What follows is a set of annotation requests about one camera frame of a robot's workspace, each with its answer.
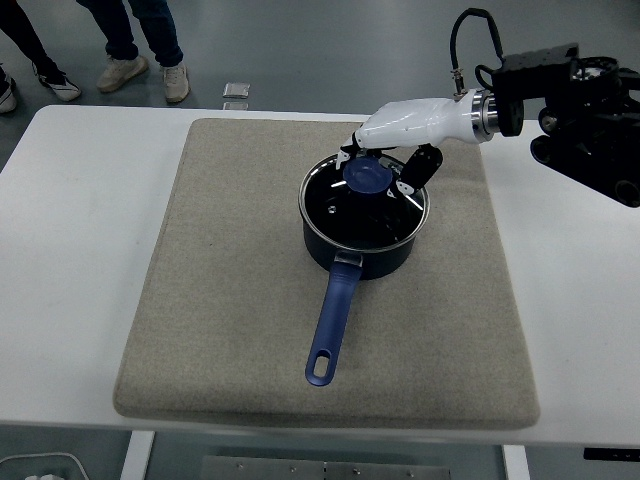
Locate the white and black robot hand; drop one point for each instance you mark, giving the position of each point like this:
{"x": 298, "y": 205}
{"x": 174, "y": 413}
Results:
{"x": 415, "y": 122}

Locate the glass pot lid blue knob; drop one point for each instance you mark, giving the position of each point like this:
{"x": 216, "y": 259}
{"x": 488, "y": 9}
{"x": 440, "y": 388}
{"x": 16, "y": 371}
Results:
{"x": 367, "y": 177}

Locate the small silver floor plate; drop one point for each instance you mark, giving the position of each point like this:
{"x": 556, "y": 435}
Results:
{"x": 236, "y": 90}
{"x": 235, "y": 106}

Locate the beige fabric mat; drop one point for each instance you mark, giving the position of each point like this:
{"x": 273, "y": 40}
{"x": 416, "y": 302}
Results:
{"x": 225, "y": 300}

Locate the person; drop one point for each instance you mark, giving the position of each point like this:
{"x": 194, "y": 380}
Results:
{"x": 25, "y": 35}
{"x": 120, "y": 30}

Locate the white table leg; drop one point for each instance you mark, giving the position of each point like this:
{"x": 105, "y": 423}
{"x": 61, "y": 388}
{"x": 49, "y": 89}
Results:
{"x": 516, "y": 465}
{"x": 136, "y": 457}

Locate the grey metal plate with screws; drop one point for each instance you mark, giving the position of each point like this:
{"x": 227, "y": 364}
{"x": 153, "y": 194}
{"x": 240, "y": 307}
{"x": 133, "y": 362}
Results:
{"x": 280, "y": 470}

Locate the black bar under table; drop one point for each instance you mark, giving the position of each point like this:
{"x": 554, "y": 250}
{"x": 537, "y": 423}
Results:
{"x": 612, "y": 454}

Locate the white rounded tray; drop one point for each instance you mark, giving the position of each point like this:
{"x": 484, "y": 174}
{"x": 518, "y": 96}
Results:
{"x": 75, "y": 462}

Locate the white crumpled object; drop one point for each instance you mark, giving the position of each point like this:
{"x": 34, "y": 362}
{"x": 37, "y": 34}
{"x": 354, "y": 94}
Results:
{"x": 42, "y": 476}

